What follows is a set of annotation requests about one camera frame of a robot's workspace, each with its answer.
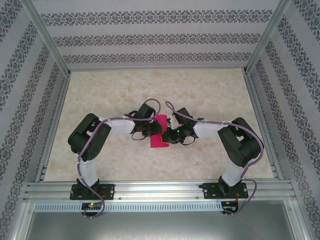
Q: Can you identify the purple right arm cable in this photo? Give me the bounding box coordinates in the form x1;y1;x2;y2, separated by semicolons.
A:
164;100;265;219

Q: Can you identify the short aluminium frame strut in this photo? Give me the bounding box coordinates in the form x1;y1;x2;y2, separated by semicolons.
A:
8;200;36;240
284;199;314;240

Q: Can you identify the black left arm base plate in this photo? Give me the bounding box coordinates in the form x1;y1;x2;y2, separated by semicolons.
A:
69;183;116;201

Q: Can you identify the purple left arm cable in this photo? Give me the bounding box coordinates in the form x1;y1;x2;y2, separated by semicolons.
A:
76;98;161;220

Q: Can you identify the aluminium frame post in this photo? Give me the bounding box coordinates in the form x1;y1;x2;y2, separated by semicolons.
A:
20;0;73;76
243;0;293;76

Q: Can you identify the aluminium mounting rail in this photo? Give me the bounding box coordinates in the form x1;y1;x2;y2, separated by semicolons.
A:
23;180;298;202

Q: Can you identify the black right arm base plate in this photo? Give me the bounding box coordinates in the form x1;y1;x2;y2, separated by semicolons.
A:
203;182;250;200

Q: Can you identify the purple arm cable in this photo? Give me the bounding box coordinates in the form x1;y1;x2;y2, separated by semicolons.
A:
76;98;161;220
164;100;265;219

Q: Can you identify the thin black left wrist cable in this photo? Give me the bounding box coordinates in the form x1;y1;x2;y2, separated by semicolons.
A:
131;131;147;142

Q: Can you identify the thin aluminium back rail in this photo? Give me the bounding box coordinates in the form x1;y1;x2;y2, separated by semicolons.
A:
67;66;248;72

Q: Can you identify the aluminium side rail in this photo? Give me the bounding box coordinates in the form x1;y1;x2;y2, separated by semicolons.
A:
34;72;73;183
243;72;285;180

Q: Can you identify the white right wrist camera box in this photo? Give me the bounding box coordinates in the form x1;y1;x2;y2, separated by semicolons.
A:
167;113;178;128

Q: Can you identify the pink paper sheet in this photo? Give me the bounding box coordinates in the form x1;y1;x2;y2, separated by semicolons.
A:
150;114;169;149

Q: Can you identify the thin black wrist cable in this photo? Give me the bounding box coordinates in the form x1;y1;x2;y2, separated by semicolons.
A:
179;137;198;147
131;131;147;142

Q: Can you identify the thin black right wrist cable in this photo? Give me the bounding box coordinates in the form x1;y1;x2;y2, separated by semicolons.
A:
179;137;198;147

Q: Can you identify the grey metal sheet panel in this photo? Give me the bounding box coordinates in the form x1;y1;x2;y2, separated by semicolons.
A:
21;199;305;240

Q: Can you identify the grey slotted cable duct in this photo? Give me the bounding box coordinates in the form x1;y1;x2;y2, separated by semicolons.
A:
33;201;224;213

